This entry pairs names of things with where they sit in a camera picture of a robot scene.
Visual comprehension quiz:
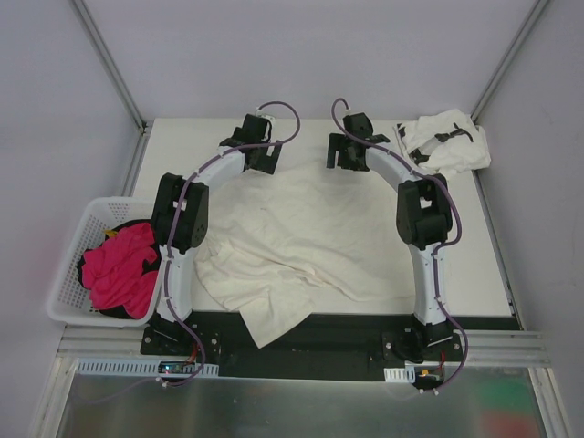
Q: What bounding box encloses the right aluminium frame post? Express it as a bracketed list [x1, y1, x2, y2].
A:
[471, 0, 553, 123]

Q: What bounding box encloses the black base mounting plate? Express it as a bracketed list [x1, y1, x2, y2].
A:
[140, 311, 468, 382]

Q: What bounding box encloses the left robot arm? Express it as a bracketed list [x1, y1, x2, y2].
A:
[151, 111, 282, 322]

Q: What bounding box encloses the white black printed t shirt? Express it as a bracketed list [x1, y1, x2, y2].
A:
[395, 109, 491, 179]

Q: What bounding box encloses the left aluminium frame post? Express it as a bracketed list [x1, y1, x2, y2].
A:
[68, 0, 148, 134]

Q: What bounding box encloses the aluminium frame post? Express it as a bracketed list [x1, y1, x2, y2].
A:
[68, 0, 148, 134]
[471, 0, 553, 123]

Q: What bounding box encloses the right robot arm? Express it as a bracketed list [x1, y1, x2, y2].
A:
[327, 112, 454, 363]

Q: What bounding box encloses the pink red t shirt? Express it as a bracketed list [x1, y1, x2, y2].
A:
[80, 222, 161, 321]

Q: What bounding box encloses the white plastic laundry basket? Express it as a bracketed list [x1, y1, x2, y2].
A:
[47, 197, 161, 328]

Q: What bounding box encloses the left white cable duct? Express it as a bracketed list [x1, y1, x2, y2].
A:
[77, 358, 219, 379]

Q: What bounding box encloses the cream white t shirt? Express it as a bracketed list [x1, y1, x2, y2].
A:
[194, 162, 414, 348]

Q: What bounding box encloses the right white cable duct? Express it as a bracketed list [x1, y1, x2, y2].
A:
[383, 366, 416, 384]

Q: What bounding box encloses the white cable duct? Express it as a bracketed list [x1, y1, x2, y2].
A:
[383, 366, 416, 384]
[77, 358, 219, 379]

